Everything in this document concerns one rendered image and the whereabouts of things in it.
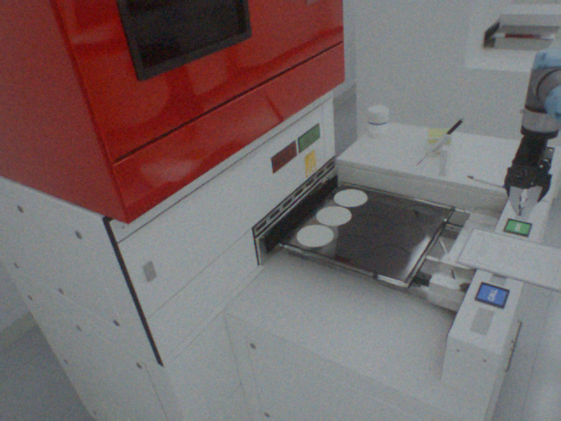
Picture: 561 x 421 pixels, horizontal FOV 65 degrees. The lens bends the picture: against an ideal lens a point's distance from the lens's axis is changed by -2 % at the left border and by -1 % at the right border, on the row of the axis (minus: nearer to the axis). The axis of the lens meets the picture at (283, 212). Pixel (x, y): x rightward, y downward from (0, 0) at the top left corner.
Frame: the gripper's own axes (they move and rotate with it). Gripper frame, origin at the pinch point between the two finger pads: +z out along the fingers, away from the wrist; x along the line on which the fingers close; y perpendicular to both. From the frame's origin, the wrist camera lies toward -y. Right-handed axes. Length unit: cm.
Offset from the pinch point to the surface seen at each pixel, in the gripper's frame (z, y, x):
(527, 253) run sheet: 6.1, -6.4, -3.6
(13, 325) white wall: 94, -52, 205
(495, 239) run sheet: 6.2, -4.1, 3.5
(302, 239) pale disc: 13, -16, 49
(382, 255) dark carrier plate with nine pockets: 12.6, -13.5, 27.4
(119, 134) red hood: -35, -59, 53
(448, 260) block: 11.6, -9.2, 12.3
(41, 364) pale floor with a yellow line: 103, -56, 179
